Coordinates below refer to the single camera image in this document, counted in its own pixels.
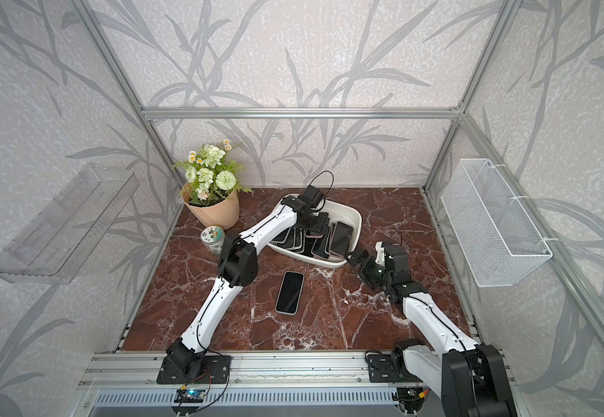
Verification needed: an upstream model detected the phone with light blue case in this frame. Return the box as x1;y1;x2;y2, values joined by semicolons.
275;271;305;316

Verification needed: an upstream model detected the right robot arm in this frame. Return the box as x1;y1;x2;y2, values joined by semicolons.
345;242;517;416

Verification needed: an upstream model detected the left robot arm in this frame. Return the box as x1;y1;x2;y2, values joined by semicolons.
166;185;324;381

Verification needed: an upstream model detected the white plastic storage box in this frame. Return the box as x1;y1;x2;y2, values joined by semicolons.
239;194;362;269

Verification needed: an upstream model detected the black phone in box right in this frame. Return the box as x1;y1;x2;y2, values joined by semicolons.
329;222;354;257

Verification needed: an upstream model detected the potted artificial flower plant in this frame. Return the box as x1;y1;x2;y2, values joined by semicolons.
174;139;251;229

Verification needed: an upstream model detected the small patterned can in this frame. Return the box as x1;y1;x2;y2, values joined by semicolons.
200;225;225;255

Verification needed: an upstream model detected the right circuit board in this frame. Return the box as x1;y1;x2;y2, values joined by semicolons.
392;387;430;407

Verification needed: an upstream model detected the left green circuit board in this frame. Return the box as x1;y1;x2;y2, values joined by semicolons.
173;387;207;404

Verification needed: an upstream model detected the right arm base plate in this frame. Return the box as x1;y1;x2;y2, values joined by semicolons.
364;350;418;383

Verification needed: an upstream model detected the white wire mesh basket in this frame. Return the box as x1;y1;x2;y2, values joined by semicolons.
441;158;553;288

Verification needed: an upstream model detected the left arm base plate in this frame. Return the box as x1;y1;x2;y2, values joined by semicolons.
156;354;232;385

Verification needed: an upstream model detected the clear plastic wall shelf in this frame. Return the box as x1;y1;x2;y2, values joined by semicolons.
0;163;140;285

